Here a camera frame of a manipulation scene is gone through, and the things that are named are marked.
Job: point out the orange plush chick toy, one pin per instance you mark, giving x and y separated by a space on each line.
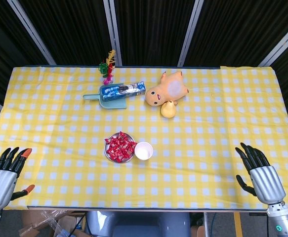
163 91

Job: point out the silver metal plate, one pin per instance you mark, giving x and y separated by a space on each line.
130 158

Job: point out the yellow white checkered tablecloth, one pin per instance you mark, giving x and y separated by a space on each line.
195 148

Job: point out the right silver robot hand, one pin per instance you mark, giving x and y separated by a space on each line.
267 182

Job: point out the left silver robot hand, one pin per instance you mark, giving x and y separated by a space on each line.
0 187

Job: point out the blue cookie package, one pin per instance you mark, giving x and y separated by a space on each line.
124 90

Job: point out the white paper cup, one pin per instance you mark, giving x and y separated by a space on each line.
143 151

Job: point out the yellow pear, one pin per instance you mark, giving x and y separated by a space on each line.
168 110

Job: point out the white metal table leg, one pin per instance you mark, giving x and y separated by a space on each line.
208 224

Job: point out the teal plastic scoop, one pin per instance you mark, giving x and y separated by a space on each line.
114 105

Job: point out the grey robot torso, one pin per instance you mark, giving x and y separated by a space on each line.
138 224

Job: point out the brown cardboard box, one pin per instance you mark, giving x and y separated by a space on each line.
30 223

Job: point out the colourful feather shuttlecock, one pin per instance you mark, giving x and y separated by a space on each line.
105 67

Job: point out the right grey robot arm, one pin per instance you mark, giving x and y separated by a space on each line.
280 222

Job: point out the red candy heap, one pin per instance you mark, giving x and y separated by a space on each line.
120 148

